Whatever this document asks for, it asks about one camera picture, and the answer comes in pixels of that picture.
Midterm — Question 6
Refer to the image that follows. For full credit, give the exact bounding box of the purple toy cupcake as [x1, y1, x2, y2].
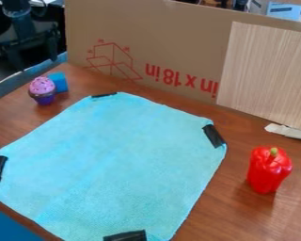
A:
[27, 75, 58, 106]

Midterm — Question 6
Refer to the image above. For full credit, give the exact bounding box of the blue block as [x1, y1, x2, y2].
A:
[46, 72, 71, 94]

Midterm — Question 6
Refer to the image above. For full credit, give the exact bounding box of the cardboard box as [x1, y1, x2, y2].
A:
[63, 0, 301, 106]

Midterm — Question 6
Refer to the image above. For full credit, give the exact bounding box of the red toy pepper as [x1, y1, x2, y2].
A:
[246, 146, 294, 195]

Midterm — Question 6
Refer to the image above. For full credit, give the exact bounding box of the light blue cloth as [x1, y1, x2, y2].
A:
[0, 91, 229, 241]

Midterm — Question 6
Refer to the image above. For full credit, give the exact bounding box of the wood grain board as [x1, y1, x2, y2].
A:
[214, 21, 301, 133]

